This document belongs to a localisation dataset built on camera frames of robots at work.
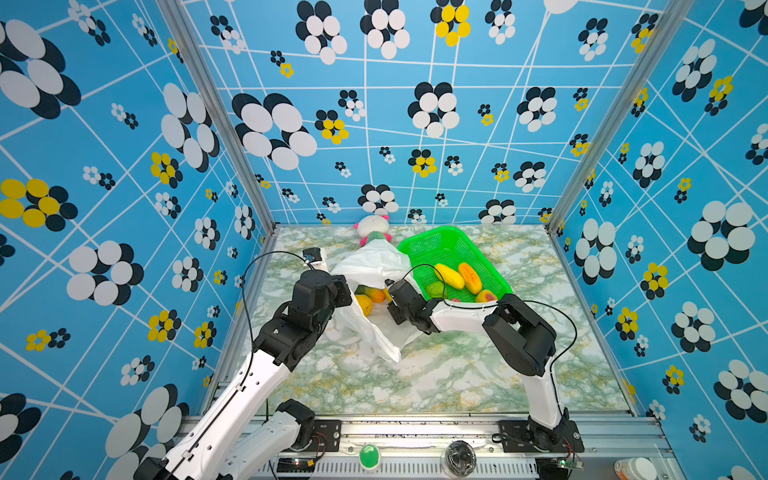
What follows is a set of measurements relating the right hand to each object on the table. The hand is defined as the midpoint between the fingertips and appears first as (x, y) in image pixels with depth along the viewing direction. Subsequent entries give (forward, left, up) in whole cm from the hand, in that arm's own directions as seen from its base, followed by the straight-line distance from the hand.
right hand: (398, 300), depth 98 cm
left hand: (-8, +13, +26) cm, 31 cm away
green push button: (-44, +6, +10) cm, 46 cm away
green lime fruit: (+2, -12, +4) cm, 13 cm away
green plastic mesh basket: (+22, -17, 0) cm, 28 cm away
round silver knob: (-44, -13, +10) cm, 47 cm away
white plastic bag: (-5, +6, +26) cm, 27 cm away
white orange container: (-45, -51, +6) cm, 69 cm away
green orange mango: (0, +7, +3) cm, 8 cm away
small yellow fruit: (-4, +11, +4) cm, 12 cm away
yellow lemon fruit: (+7, -18, +4) cm, 19 cm away
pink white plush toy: (+27, +10, +7) cm, 30 cm away
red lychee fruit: (-16, -13, +26) cm, 33 cm away
